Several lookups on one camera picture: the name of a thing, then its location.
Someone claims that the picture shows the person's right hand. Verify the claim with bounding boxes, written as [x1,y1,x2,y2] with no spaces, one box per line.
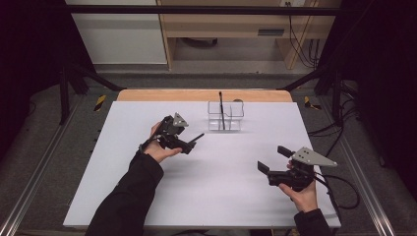
[278,181,320,213]

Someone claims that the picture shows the black metal stand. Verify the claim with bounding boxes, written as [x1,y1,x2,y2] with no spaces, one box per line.
[277,61,345,127]
[58,61,128,126]

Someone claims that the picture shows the yellow clamp right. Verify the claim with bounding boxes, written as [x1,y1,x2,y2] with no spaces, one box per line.
[303,95,323,111]

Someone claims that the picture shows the grey label on desk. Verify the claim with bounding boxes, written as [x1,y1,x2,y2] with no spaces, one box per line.
[257,29,286,37]

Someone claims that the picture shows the aluminium floor rail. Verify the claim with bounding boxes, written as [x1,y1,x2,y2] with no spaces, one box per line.
[0,97,85,236]
[319,97,397,236]

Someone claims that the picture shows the yellow clamp left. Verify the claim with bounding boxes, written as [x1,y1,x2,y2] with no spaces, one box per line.
[93,94,108,112]

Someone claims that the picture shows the light wooden desk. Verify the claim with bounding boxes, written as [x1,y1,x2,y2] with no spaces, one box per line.
[156,0,342,71]

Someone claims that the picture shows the yellow clamp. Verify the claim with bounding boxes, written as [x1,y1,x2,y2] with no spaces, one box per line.
[93,94,108,112]
[303,95,323,111]

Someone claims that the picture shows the black floor cables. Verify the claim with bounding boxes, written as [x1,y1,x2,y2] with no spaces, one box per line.
[307,80,362,158]

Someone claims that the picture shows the black hanging cables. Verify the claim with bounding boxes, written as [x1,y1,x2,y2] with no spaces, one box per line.
[284,1,322,69]

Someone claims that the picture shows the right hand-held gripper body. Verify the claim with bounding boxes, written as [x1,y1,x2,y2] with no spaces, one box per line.
[267,147,338,193]

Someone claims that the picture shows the black horizontal frame bar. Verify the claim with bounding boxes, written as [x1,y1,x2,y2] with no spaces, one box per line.
[63,4,343,17]

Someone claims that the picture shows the right hand-held gripper cable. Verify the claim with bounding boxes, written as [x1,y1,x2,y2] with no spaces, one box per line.
[313,171,362,210]

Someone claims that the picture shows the person's left hand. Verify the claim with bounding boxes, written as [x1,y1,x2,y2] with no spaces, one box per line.
[143,121,183,164]

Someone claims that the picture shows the wooden table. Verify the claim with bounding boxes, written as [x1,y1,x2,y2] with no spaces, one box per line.
[117,88,293,102]

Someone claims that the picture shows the white cabinet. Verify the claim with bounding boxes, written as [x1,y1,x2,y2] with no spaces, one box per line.
[64,0,168,65]

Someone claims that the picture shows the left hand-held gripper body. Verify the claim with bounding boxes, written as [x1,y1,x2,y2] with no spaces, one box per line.
[156,112,190,152]

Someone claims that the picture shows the white board sheet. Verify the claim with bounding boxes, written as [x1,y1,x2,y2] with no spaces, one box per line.
[62,100,342,229]

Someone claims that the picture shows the clear plastic organizer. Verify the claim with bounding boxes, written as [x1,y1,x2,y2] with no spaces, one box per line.
[207,99,245,132]

